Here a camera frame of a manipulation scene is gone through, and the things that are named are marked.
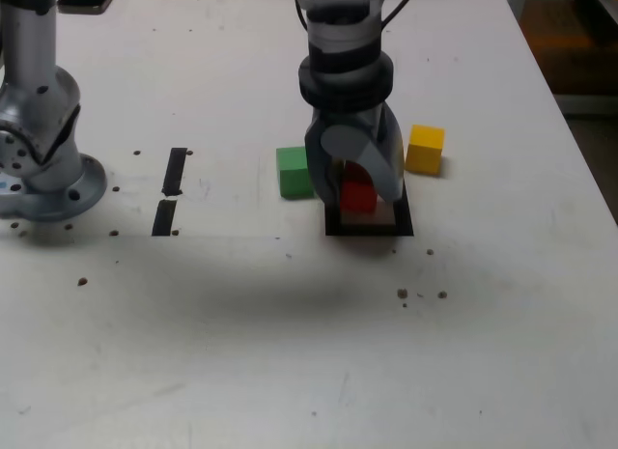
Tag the black tape strip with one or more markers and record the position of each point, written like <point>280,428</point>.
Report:
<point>174,171</point>

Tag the green cube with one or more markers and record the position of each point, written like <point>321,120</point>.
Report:
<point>292,176</point>

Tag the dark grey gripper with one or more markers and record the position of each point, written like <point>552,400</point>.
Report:
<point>347,117</point>

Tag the red cube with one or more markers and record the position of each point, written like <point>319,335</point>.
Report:
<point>357,195</point>

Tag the black tape square outline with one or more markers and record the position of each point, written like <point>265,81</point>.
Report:
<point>367,231</point>

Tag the yellow cube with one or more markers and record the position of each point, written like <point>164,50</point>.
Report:
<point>425,149</point>

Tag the black flat phone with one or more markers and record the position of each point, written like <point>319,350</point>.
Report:
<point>87,0</point>

